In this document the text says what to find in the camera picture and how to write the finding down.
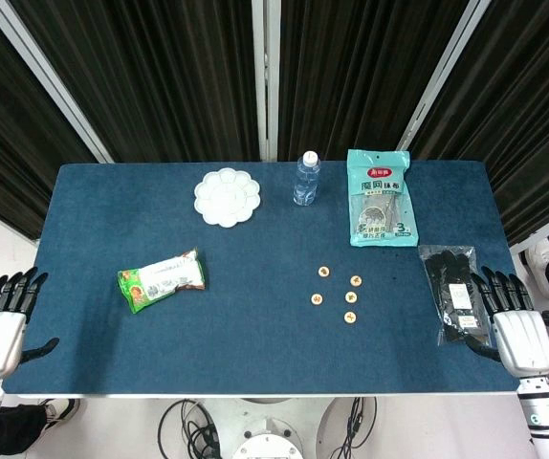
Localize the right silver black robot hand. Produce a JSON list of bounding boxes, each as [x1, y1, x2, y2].
[[465, 266, 549, 381]]

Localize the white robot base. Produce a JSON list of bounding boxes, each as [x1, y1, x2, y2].
[[157, 396, 384, 459]]

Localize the black gloves in clear bag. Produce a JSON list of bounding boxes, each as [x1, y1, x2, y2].
[[417, 245, 495, 346]]

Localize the plain white sneaker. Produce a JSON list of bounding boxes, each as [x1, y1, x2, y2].
[[527, 237, 549, 298]]

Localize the white and black sneaker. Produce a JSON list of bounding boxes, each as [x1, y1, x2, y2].
[[44, 399, 80, 434]]

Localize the green and white snack bag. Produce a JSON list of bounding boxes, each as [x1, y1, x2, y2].
[[117, 247, 207, 316]]

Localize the teal cleaning cloth package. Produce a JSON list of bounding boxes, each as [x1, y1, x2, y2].
[[346, 148, 421, 248]]

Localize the black pleated curtain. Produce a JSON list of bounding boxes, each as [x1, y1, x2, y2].
[[277, 0, 476, 162], [407, 0, 549, 245], [0, 0, 97, 240], [9, 0, 261, 164]]

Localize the blue fabric table cover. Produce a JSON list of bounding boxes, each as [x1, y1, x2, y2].
[[4, 161, 519, 397]]

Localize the clear plastic water bottle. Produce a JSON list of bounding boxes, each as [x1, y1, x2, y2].
[[292, 150, 322, 207]]

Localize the white flower-shaped paint palette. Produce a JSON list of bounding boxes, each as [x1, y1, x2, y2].
[[193, 167, 262, 229]]

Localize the white frame rail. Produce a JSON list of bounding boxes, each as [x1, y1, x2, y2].
[[508, 205, 549, 254]]

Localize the black cable with connector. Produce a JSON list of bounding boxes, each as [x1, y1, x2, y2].
[[336, 396, 379, 459]]

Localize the black cable bundle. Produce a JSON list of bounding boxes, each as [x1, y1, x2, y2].
[[159, 399, 223, 459]]

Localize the white frame post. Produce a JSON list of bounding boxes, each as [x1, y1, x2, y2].
[[0, 0, 116, 164], [396, 0, 494, 152], [251, 0, 281, 162]]

